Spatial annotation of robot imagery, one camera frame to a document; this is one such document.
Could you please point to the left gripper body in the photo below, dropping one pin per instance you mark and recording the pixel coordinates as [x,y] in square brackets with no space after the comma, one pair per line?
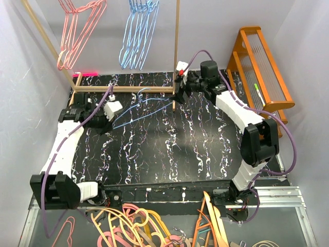
[109,116]

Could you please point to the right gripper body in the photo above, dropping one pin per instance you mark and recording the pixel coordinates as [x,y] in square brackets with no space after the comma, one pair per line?
[189,84]

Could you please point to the blue hanger hung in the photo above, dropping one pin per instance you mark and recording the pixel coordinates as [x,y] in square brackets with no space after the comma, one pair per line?
[146,13]
[131,28]
[134,33]

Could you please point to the pink wire hanger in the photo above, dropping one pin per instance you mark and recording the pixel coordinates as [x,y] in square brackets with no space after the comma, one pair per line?
[77,41]
[63,46]

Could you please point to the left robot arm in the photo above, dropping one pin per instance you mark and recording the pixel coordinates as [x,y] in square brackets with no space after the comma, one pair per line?
[54,187]

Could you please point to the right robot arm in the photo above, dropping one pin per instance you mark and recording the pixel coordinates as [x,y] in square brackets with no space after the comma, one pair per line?
[260,141]

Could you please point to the pile of plastic hangers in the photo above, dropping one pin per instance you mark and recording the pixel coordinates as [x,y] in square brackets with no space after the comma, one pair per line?
[134,226]

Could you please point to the wooden hangers pile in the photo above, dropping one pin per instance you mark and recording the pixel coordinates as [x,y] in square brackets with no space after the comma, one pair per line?
[209,228]

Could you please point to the pink plastic marker strip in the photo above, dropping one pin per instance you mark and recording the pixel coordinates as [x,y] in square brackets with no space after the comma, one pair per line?
[84,74]

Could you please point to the orange wooden shelf rack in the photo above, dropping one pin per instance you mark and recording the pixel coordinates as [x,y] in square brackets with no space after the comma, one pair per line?
[252,62]

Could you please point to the green white pen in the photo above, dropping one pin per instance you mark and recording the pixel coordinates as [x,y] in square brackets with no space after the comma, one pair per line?
[259,94]

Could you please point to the wooden clothes rack frame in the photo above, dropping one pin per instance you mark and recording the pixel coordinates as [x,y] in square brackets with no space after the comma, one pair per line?
[101,89]

